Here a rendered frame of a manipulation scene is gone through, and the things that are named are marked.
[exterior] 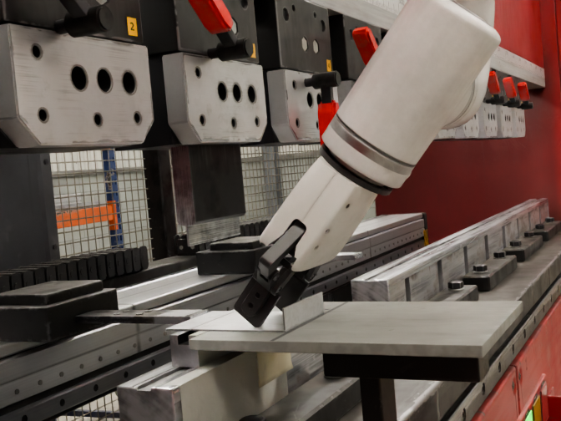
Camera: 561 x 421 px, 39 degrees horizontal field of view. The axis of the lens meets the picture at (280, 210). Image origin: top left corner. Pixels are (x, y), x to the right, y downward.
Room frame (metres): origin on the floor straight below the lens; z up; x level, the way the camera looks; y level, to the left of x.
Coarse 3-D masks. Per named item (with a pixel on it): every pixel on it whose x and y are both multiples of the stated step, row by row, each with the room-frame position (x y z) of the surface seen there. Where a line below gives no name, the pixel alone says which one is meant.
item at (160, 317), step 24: (24, 288) 0.91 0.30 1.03; (48, 288) 0.89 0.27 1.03; (72, 288) 0.88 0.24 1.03; (96, 288) 0.92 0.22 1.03; (0, 312) 0.86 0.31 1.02; (24, 312) 0.84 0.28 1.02; (48, 312) 0.83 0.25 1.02; (72, 312) 0.87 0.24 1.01; (96, 312) 0.88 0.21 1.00; (120, 312) 0.86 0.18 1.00; (144, 312) 0.85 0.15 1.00; (168, 312) 0.84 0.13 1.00; (192, 312) 0.82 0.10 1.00; (0, 336) 0.86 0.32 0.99; (24, 336) 0.85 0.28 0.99; (48, 336) 0.83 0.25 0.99
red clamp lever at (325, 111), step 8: (328, 72) 0.90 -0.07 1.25; (336, 72) 0.90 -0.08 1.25; (304, 80) 0.91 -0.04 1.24; (312, 80) 0.90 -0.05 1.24; (320, 80) 0.90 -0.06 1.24; (328, 80) 0.90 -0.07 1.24; (336, 80) 0.90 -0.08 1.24; (320, 88) 0.91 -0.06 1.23; (328, 88) 0.90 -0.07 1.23; (328, 96) 0.90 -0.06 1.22; (320, 104) 0.90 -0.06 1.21; (328, 104) 0.90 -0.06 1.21; (336, 104) 0.90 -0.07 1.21; (320, 112) 0.90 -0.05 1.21; (328, 112) 0.90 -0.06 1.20; (320, 120) 0.90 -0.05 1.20; (328, 120) 0.90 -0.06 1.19; (320, 128) 0.91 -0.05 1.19; (320, 136) 0.91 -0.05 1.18
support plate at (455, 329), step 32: (320, 320) 0.75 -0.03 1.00; (352, 320) 0.73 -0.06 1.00; (384, 320) 0.72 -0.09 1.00; (416, 320) 0.71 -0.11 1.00; (448, 320) 0.70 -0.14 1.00; (480, 320) 0.68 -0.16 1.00; (512, 320) 0.70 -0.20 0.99; (288, 352) 0.67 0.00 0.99; (320, 352) 0.65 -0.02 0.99; (352, 352) 0.64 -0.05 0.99; (384, 352) 0.63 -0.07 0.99; (416, 352) 0.62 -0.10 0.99; (448, 352) 0.61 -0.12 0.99; (480, 352) 0.59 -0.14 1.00
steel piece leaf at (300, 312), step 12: (312, 300) 0.76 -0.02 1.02; (276, 312) 0.79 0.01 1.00; (288, 312) 0.71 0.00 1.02; (300, 312) 0.73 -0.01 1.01; (312, 312) 0.76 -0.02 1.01; (204, 324) 0.77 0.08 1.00; (216, 324) 0.76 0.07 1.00; (228, 324) 0.76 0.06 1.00; (240, 324) 0.75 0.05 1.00; (264, 324) 0.74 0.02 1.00; (276, 324) 0.73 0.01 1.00; (288, 324) 0.71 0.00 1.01; (300, 324) 0.73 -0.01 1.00
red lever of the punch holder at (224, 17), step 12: (192, 0) 0.67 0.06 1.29; (204, 0) 0.67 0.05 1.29; (216, 0) 0.68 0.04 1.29; (204, 12) 0.68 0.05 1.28; (216, 12) 0.68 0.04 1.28; (228, 12) 0.69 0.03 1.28; (204, 24) 0.69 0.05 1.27; (216, 24) 0.69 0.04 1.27; (228, 24) 0.69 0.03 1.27; (228, 36) 0.70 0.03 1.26; (216, 48) 0.72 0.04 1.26; (228, 48) 0.71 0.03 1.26; (240, 48) 0.71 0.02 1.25; (252, 48) 0.72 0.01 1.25; (228, 60) 0.72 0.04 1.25
